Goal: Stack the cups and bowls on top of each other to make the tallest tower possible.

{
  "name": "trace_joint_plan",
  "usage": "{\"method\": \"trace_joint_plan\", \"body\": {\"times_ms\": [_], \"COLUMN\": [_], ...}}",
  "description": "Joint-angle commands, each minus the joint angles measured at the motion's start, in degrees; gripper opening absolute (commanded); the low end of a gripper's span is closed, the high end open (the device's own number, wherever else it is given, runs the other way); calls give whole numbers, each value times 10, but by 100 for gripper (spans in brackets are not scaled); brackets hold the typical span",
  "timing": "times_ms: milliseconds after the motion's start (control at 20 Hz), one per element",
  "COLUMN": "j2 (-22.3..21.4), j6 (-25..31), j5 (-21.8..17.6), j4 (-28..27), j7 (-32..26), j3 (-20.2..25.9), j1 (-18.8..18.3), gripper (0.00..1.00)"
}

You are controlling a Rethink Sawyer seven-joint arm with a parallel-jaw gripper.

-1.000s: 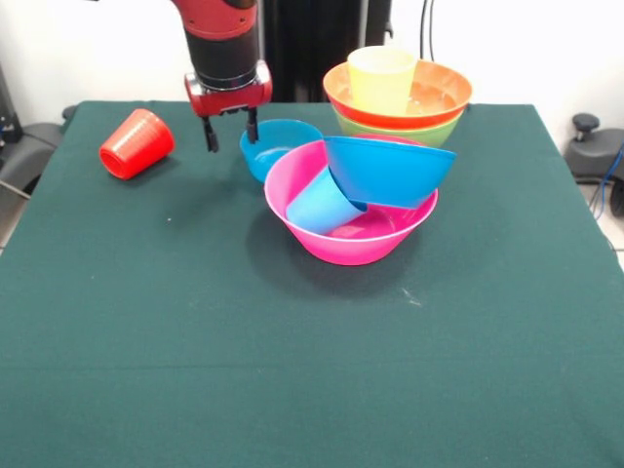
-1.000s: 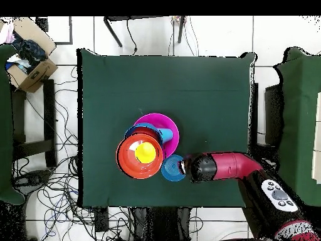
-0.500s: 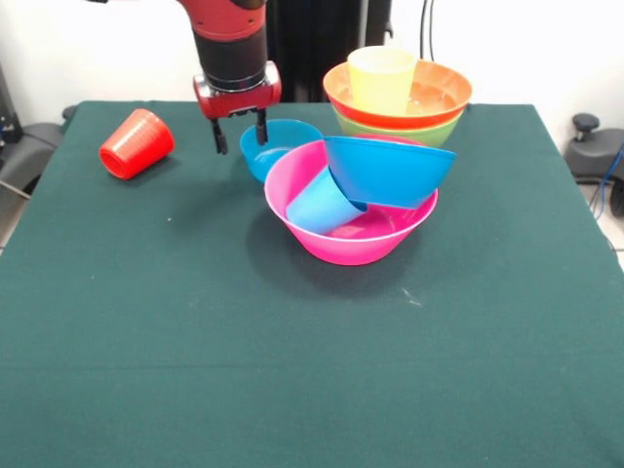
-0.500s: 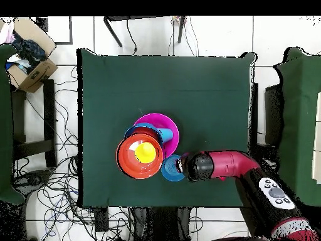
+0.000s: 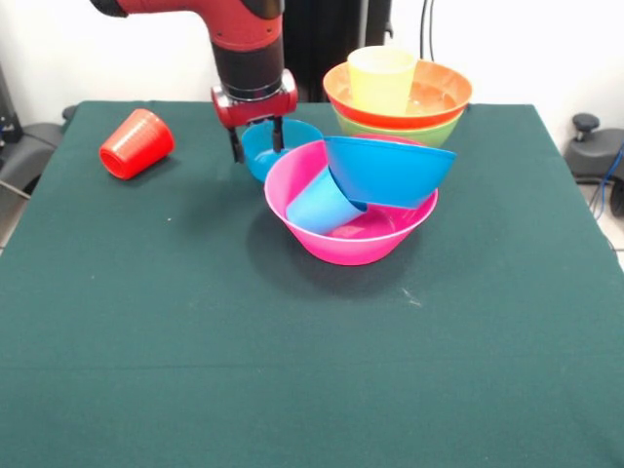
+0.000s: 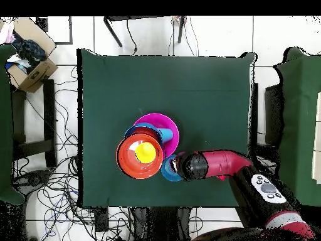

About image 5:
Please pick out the red cup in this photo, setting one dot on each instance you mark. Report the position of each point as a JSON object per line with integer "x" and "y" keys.
{"x": 136, "y": 144}

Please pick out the black pedestal leg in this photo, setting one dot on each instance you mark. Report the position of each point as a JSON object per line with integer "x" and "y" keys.
{"x": 592, "y": 156}
{"x": 29, "y": 146}

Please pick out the large orange bowl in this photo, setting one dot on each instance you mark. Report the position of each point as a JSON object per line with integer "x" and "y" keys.
{"x": 439, "y": 97}

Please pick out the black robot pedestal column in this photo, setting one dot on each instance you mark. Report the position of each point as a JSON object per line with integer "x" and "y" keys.
{"x": 317, "y": 49}

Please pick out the large blue bowl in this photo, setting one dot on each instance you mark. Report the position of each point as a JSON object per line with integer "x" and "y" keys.
{"x": 390, "y": 170}

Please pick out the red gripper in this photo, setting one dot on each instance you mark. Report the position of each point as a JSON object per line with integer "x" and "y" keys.
{"x": 256, "y": 107}

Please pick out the green bowl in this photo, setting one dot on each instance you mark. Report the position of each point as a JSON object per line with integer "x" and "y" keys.
{"x": 414, "y": 134}

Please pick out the small blue bowl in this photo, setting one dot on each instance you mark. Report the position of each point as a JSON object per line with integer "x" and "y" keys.
{"x": 258, "y": 156}

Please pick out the yellow cup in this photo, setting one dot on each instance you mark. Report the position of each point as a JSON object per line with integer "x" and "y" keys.
{"x": 380, "y": 83}

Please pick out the large pink bowl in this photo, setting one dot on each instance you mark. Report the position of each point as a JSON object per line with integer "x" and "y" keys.
{"x": 351, "y": 244}

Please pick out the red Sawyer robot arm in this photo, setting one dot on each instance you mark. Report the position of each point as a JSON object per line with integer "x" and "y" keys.
{"x": 244, "y": 49}

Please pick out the dark green tablecloth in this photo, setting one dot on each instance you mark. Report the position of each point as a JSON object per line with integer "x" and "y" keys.
{"x": 170, "y": 292}

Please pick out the blue cup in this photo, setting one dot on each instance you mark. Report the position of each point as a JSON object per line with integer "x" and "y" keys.
{"x": 317, "y": 205}

